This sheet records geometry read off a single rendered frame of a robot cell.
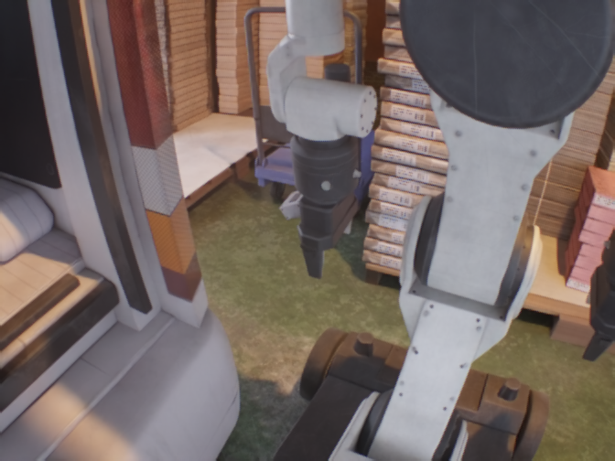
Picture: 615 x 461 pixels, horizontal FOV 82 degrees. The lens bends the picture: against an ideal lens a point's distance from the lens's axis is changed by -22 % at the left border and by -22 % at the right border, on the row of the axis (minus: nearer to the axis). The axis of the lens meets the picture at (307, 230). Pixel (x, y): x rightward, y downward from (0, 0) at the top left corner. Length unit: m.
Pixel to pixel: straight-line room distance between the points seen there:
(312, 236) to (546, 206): 1.33
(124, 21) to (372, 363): 0.81
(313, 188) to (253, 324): 0.83
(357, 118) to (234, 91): 2.39
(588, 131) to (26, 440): 1.77
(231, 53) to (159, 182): 2.38
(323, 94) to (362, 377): 0.64
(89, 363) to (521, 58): 0.54
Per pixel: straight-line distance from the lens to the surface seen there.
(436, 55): 0.23
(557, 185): 1.78
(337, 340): 1.03
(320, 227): 0.61
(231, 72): 2.84
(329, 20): 0.48
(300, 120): 0.54
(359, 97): 0.50
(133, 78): 0.46
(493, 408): 0.97
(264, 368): 1.23
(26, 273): 0.60
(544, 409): 1.03
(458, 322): 0.66
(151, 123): 0.46
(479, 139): 0.48
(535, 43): 0.22
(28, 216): 0.64
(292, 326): 1.34
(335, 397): 0.96
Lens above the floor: 0.94
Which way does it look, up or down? 32 degrees down
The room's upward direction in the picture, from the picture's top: 1 degrees clockwise
